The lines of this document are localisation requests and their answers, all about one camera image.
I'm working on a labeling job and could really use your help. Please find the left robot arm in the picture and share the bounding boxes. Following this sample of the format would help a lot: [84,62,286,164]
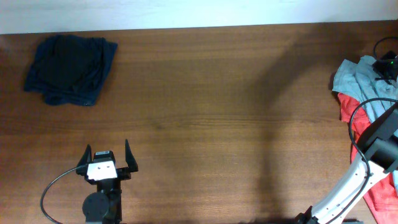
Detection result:
[76,140,139,224]

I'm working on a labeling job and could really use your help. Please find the light blue t-shirt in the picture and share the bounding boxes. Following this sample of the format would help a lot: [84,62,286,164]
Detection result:
[331,55,398,194]

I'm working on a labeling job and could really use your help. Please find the folded dark navy garment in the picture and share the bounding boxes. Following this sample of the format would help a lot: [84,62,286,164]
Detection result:
[24,35,118,106]

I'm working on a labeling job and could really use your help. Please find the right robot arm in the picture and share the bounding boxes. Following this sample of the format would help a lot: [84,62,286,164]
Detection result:
[294,55,397,223]

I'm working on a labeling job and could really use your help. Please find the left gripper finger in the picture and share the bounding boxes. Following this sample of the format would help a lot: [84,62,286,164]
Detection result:
[76,144,92,167]
[125,139,139,172]

